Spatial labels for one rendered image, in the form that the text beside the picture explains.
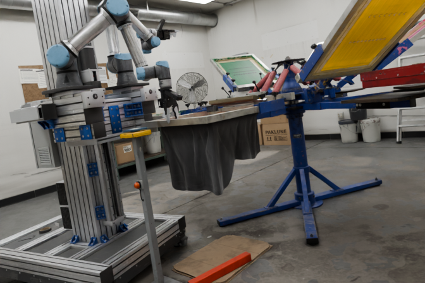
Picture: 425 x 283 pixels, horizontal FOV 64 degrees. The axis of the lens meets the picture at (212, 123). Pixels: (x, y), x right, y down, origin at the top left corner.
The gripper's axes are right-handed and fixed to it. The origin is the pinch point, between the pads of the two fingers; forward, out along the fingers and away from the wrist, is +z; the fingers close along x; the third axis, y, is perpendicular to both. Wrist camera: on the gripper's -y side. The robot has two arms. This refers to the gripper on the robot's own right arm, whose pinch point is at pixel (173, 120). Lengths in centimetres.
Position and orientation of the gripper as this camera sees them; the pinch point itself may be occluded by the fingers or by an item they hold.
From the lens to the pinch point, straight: 201.7
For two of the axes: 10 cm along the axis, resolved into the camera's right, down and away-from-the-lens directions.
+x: -6.6, 1.5, -7.3
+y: -7.4, 0.5, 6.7
